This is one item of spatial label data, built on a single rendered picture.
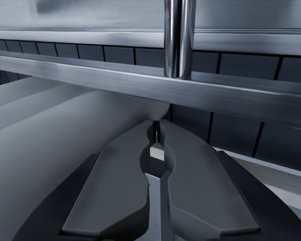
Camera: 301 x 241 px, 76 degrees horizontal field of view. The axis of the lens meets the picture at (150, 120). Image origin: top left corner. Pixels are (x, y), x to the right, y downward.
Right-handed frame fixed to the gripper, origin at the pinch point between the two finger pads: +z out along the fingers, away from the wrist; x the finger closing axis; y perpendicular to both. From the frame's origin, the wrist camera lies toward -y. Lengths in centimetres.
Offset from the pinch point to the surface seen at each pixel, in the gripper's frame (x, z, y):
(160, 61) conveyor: 0.5, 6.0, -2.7
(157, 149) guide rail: 0.0, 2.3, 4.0
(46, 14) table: -15.8, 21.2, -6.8
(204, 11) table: 4.8, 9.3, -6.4
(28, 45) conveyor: -16.7, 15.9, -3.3
